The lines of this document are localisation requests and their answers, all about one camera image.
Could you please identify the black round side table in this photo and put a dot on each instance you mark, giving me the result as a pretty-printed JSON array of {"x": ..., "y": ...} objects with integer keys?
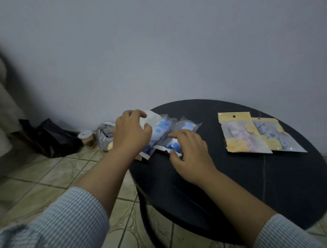
[{"x": 255, "y": 184}]

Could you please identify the blue flower shower cap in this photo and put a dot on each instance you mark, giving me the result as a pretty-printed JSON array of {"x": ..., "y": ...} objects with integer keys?
[
  {"x": 158, "y": 130},
  {"x": 189, "y": 126}
]

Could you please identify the pink print shower cap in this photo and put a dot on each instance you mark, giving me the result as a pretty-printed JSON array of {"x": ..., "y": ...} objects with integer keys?
[{"x": 240, "y": 132}]

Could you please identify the person's left hand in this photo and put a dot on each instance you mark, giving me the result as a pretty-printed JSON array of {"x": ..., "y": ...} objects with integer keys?
[{"x": 130, "y": 138}]

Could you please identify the person's right hand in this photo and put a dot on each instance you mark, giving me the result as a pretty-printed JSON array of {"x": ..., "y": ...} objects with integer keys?
[{"x": 196, "y": 163}]

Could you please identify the stack of yellow small pouches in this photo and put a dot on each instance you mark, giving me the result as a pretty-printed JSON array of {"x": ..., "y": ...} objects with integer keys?
[{"x": 293, "y": 145}]

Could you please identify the beige fabric drape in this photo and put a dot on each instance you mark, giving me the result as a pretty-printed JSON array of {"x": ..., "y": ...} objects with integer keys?
[{"x": 7, "y": 109}]

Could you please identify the black bag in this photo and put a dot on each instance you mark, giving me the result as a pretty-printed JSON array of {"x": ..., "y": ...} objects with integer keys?
[{"x": 51, "y": 140}]

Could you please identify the ribbon spool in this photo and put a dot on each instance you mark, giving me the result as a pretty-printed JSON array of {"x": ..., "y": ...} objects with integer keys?
[{"x": 86, "y": 139}]

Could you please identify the cream packet with barcode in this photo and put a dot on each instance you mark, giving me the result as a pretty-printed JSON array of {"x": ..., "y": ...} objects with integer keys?
[{"x": 150, "y": 117}]

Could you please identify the person's right forearm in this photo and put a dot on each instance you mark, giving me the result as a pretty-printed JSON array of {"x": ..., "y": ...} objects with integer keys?
[{"x": 237, "y": 209}]

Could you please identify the silver quilted handbag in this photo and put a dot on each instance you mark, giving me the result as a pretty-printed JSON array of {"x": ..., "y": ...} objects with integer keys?
[{"x": 104, "y": 140}]

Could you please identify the yellow-edged packet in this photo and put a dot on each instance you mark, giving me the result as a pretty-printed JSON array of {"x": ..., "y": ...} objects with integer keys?
[{"x": 235, "y": 117}]

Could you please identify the person's left forearm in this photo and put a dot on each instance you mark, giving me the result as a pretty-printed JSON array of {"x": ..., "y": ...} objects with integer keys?
[{"x": 99, "y": 189}]

